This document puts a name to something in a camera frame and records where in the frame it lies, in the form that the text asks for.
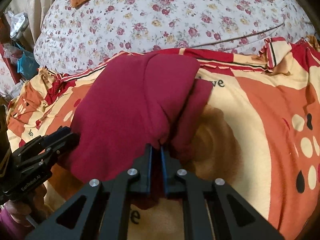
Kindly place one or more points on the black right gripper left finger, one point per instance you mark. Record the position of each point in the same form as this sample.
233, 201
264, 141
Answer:
101, 209

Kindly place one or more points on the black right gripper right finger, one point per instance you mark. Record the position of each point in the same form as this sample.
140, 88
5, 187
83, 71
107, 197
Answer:
212, 209

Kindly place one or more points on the dark red garment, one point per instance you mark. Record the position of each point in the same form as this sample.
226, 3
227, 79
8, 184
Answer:
151, 99

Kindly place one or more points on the left hand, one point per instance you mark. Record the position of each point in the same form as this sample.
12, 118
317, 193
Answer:
19, 210

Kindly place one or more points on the orange red cream love blanket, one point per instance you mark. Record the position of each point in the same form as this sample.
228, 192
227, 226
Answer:
259, 130

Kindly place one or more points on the blue plastic bag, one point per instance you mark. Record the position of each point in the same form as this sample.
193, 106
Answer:
27, 65

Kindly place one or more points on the clear plastic bag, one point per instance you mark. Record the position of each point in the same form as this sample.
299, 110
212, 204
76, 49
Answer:
19, 23

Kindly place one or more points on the beige curtain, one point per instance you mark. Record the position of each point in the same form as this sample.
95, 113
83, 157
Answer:
36, 11

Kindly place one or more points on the white floral quilt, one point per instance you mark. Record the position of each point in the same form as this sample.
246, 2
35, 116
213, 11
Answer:
74, 39

